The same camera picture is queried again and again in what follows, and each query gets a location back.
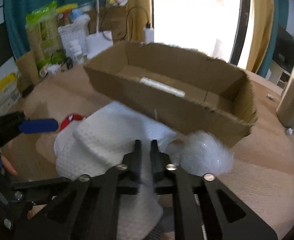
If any green paper cup package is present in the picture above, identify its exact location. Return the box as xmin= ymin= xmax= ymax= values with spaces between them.
xmin=25 ymin=0 xmax=65 ymax=69

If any white usb connector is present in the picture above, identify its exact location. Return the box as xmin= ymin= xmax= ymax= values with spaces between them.
xmin=266 ymin=94 xmax=279 ymax=102

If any white desk lamp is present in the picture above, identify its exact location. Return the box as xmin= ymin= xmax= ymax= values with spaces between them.
xmin=85 ymin=0 xmax=113 ymax=60

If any brown cardboard box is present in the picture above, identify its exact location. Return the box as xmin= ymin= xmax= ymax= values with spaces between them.
xmin=84 ymin=42 xmax=258 ymax=147

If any white pill bottle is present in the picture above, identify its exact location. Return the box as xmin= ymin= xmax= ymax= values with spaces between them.
xmin=70 ymin=40 xmax=84 ymax=64

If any white phone charger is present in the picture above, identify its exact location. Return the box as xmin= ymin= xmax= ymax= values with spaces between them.
xmin=144 ymin=23 xmax=154 ymax=44

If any yellow tissue pack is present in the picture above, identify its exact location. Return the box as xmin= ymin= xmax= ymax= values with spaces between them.
xmin=0 ymin=73 xmax=21 ymax=116

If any clear bubble wrap bundle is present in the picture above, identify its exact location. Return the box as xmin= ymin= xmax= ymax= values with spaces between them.
xmin=164 ymin=131 xmax=234 ymax=177

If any white plastic basket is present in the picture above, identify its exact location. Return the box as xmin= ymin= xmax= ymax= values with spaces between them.
xmin=58 ymin=14 xmax=90 ymax=57

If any red spider plush ball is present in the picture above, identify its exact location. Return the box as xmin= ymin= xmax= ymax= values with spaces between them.
xmin=60 ymin=113 xmax=86 ymax=131

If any brown paper cup stack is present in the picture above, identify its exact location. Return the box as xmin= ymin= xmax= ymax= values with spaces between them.
xmin=15 ymin=50 xmax=41 ymax=93

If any black charging cable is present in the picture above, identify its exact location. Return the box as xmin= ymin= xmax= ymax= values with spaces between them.
xmin=100 ymin=0 xmax=151 ymax=42

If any yellow curtain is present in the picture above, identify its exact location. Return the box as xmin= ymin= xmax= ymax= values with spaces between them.
xmin=246 ymin=0 xmax=274 ymax=73

